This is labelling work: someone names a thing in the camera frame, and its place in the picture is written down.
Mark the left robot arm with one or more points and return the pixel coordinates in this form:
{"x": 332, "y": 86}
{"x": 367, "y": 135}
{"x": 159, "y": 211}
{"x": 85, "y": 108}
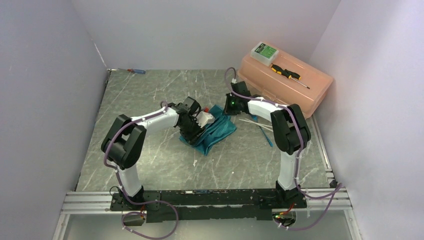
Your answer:
{"x": 123, "y": 143}

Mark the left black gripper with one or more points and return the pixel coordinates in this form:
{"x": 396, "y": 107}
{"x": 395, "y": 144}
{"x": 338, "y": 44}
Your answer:
{"x": 190, "y": 138}

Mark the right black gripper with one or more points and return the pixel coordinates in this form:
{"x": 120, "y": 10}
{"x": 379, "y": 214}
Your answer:
{"x": 228, "y": 110}

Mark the blue plastic utensil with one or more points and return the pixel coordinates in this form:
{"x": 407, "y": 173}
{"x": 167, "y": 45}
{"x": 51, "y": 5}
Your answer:
{"x": 255, "y": 120}

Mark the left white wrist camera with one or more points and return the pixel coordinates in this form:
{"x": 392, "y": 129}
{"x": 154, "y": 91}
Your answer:
{"x": 204, "y": 118}

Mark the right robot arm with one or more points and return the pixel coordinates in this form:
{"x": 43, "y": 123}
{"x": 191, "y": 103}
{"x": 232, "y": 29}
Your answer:
{"x": 290, "y": 130}

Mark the aluminium frame rail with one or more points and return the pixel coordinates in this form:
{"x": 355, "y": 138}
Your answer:
{"x": 99, "y": 202}

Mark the yellow black screwdriver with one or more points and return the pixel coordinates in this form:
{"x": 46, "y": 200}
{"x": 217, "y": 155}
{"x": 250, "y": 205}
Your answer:
{"x": 288, "y": 74}

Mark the pink plastic toolbox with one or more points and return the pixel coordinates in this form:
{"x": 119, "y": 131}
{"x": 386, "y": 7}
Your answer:
{"x": 263, "y": 81}

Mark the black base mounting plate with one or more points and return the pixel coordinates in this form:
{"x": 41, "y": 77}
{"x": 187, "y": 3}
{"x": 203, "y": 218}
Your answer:
{"x": 185, "y": 205}

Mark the teal cloth napkin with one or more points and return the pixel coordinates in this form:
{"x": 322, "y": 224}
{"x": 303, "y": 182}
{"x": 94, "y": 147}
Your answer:
{"x": 214, "y": 132}

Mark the green white small box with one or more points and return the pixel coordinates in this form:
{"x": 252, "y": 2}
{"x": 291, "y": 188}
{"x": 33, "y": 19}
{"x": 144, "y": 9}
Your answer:
{"x": 264, "y": 53}

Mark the blue red screwdriver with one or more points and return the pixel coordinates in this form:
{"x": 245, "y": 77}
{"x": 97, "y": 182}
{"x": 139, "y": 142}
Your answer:
{"x": 134, "y": 71}

